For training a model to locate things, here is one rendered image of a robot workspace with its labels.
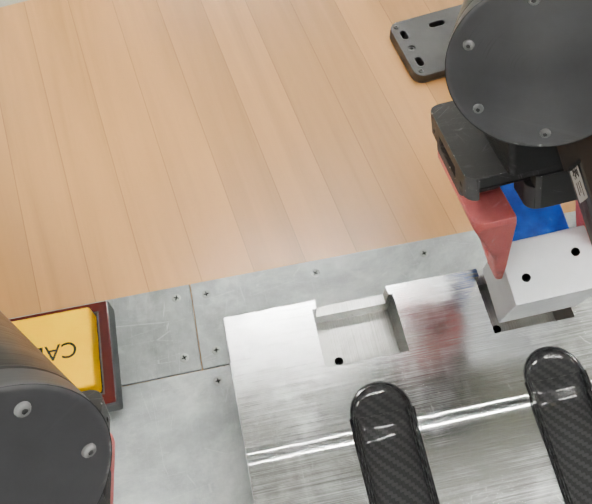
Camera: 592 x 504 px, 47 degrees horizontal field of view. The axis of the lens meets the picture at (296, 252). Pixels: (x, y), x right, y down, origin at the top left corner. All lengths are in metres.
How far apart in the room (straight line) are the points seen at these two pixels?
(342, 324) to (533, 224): 0.14
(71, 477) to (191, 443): 0.34
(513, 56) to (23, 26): 0.59
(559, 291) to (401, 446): 0.13
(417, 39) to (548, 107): 0.46
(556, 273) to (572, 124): 0.18
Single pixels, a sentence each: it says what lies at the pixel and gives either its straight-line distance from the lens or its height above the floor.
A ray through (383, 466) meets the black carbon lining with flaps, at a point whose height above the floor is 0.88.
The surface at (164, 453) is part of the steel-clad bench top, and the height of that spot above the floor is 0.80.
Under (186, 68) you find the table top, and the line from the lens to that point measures 0.67.
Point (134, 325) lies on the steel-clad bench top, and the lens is 0.54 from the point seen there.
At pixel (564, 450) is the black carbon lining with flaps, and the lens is 0.44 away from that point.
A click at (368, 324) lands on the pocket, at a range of 0.46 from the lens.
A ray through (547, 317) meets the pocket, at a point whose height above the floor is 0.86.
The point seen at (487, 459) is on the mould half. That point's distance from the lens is 0.42.
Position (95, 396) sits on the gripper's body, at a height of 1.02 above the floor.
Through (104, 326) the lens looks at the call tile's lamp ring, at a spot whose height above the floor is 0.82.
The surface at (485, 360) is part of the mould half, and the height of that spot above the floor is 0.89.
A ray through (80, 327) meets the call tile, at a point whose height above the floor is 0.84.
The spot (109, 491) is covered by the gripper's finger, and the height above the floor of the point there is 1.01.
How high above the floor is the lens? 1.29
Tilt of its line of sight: 63 degrees down
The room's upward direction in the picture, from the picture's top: 1 degrees counter-clockwise
